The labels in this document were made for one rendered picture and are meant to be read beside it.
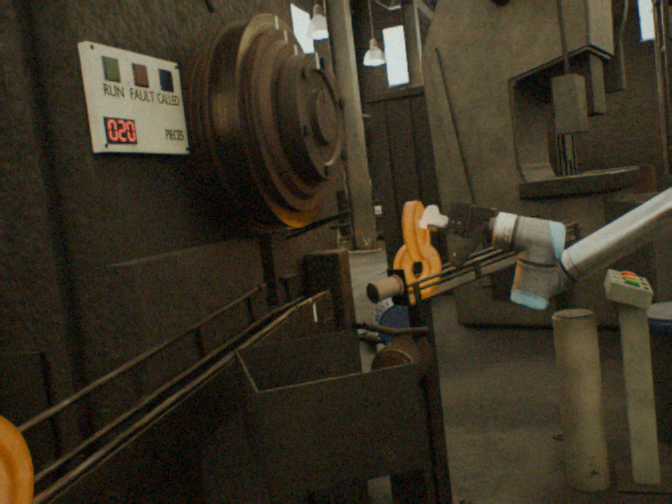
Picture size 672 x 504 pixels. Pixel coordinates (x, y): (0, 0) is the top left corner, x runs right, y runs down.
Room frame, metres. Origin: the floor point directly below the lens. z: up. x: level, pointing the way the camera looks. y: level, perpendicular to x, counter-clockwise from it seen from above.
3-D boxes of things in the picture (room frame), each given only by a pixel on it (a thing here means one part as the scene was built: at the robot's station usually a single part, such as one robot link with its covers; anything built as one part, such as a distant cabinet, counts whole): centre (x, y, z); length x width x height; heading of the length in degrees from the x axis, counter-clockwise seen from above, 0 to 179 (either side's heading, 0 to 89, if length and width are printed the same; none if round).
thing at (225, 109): (1.50, 0.10, 1.11); 0.47 x 0.06 x 0.47; 159
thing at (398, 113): (5.71, -0.90, 0.88); 1.71 x 0.92 x 1.76; 159
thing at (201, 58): (1.53, 0.17, 1.12); 0.47 x 0.10 x 0.47; 159
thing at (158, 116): (1.23, 0.32, 1.15); 0.26 x 0.02 x 0.18; 159
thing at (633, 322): (1.87, -0.83, 0.31); 0.24 x 0.16 x 0.62; 159
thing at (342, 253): (1.73, 0.03, 0.68); 0.11 x 0.08 x 0.24; 69
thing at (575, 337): (1.89, -0.67, 0.26); 0.12 x 0.12 x 0.52
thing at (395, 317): (3.75, -0.32, 0.17); 0.57 x 0.31 x 0.34; 179
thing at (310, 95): (1.47, 0.01, 1.11); 0.28 x 0.06 x 0.28; 159
